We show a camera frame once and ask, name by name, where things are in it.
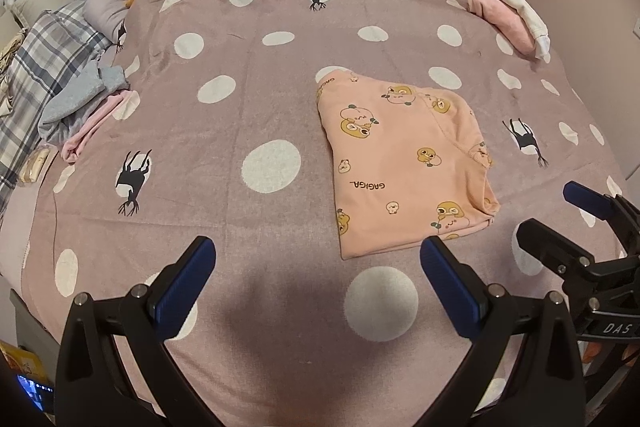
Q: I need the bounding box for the pink folded garment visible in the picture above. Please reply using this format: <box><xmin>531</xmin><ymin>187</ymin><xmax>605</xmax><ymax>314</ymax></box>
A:
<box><xmin>467</xmin><ymin>0</ymin><xmax>537</xmax><ymax>56</ymax></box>

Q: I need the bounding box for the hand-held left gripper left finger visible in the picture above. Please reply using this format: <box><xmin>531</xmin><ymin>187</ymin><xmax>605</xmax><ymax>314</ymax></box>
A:
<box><xmin>54</xmin><ymin>235</ymin><xmax>218</xmax><ymax>427</ymax></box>

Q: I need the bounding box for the grey bedside cabinet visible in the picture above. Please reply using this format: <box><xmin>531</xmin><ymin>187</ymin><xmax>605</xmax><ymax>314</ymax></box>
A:
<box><xmin>10</xmin><ymin>289</ymin><xmax>63</xmax><ymax>388</ymax></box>

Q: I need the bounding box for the mauve polka dot blanket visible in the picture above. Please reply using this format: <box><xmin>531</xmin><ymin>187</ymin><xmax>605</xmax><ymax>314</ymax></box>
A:
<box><xmin>25</xmin><ymin>0</ymin><xmax>628</xmax><ymax>423</ymax></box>

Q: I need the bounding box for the yellow packet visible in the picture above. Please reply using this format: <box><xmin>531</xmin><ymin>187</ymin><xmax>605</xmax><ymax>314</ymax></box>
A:
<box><xmin>0</xmin><ymin>342</ymin><xmax>47</xmax><ymax>384</ymax></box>

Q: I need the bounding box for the orange cartoon print shirt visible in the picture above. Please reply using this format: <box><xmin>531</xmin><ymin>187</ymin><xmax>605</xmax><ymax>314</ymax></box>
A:
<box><xmin>316</xmin><ymin>68</ymin><xmax>502</xmax><ymax>261</ymax></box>

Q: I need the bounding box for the grey plaid quilt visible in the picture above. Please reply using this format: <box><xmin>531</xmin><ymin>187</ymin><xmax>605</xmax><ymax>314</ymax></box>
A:
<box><xmin>0</xmin><ymin>0</ymin><xmax>113</xmax><ymax>212</ymax></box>

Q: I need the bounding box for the small beige case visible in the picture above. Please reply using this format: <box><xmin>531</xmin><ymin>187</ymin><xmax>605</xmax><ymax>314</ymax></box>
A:
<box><xmin>22</xmin><ymin>148</ymin><xmax>52</xmax><ymax>182</ymax></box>

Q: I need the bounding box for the light pink garment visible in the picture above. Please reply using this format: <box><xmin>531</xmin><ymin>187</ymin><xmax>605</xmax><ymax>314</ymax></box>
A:
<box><xmin>60</xmin><ymin>89</ymin><xmax>140</xmax><ymax>164</ymax></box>

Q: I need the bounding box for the cream printed cloth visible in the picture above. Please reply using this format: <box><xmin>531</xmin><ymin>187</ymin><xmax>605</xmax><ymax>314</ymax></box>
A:
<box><xmin>0</xmin><ymin>29</ymin><xmax>27</xmax><ymax>75</ymax></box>

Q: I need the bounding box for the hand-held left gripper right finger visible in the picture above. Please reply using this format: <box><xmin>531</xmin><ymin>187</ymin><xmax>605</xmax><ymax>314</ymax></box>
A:
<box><xmin>415</xmin><ymin>235</ymin><xmax>587</xmax><ymax>427</ymax></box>

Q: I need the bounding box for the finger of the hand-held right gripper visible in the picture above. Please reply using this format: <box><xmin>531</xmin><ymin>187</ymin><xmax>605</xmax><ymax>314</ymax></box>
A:
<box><xmin>562</xmin><ymin>180</ymin><xmax>640</xmax><ymax>256</ymax></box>
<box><xmin>516</xmin><ymin>217</ymin><xmax>597</xmax><ymax>294</ymax></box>

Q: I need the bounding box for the grey pillow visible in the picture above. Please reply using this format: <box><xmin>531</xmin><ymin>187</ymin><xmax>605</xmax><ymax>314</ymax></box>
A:
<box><xmin>82</xmin><ymin>0</ymin><xmax>211</xmax><ymax>52</ymax></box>

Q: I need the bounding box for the grey garment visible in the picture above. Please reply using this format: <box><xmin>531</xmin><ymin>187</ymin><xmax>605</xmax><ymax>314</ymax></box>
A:
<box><xmin>37</xmin><ymin>59</ymin><xmax>128</xmax><ymax>145</ymax></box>

